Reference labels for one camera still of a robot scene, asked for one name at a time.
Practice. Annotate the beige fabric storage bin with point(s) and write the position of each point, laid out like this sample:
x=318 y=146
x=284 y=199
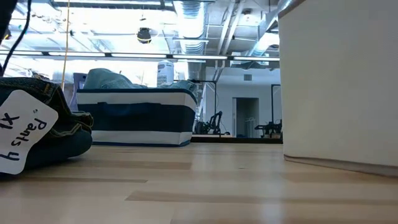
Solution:
x=339 y=87

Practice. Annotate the white handwritten paper tag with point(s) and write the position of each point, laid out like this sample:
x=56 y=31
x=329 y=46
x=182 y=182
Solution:
x=25 y=130

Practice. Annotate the navy fabric storage bin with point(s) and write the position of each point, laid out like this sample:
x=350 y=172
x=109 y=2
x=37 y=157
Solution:
x=136 y=116

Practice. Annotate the long ceiling light strip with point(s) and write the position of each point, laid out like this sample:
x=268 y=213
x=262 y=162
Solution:
x=200 y=57
x=138 y=55
x=256 y=58

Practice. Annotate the black ceiling dome fixture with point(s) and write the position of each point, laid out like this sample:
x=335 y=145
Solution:
x=144 y=35

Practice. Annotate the white labelled jug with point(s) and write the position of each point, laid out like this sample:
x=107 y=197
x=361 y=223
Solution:
x=165 y=73

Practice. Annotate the light blue denim jeans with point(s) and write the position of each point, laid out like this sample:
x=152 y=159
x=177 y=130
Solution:
x=105 y=79

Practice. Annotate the dark blue folded jeans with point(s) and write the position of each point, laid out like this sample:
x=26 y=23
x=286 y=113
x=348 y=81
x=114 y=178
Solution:
x=62 y=140

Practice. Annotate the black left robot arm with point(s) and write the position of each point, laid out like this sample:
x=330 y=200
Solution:
x=6 y=12

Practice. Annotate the background black robot arm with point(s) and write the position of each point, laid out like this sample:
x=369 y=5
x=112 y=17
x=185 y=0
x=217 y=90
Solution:
x=214 y=123
x=270 y=127

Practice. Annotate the silver ceiling duct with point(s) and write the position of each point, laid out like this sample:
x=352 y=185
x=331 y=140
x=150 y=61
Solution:
x=191 y=25

